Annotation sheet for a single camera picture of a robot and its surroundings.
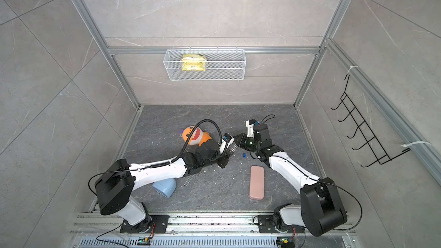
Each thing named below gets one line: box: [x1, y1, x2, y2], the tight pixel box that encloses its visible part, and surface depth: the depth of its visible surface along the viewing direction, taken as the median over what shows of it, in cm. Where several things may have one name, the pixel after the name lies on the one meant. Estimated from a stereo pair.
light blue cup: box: [152, 177, 177, 199], surface depth 77 cm
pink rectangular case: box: [249, 165, 265, 200], surface depth 85 cm
